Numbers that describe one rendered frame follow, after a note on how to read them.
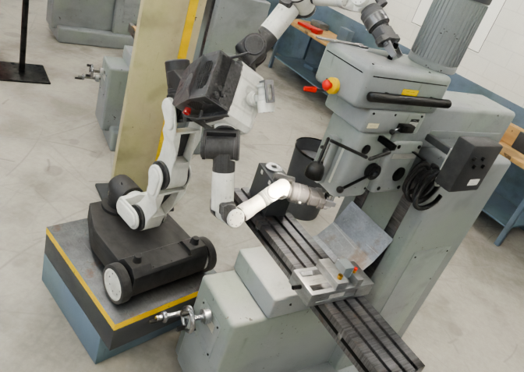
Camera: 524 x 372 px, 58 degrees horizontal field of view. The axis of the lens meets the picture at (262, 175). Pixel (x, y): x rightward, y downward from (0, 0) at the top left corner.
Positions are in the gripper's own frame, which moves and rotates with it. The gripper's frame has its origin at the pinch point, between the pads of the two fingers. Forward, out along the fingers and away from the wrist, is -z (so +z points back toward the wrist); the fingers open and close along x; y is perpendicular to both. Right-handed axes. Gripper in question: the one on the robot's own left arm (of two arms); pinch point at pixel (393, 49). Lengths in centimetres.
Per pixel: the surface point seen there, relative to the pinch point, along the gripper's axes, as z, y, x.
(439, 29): -0.3, 13.3, -14.4
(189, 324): -56, -117, 53
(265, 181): -9, -93, -5
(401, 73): -11.9, 1.5, 8.8
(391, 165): -35.3, -30.5, -11.3
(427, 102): -22.7, -1.8, -6.4
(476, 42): 101, -92, -465
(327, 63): 5.5, -16.1, 19.5
